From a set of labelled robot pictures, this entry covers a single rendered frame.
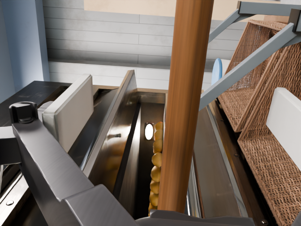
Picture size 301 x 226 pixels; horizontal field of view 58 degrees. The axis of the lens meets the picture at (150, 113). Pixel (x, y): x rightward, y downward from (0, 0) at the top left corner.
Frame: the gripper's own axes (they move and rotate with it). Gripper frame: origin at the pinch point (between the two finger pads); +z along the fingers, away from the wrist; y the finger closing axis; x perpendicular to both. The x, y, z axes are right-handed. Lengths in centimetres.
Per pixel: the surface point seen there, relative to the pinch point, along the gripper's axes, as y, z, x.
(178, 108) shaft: 0.1, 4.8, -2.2
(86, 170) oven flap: -21, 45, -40
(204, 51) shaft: 1.9, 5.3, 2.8
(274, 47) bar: 21.9, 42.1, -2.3
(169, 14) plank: 2, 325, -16
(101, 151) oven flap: -19, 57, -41
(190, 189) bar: 3.6, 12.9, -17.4
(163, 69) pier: 0, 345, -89
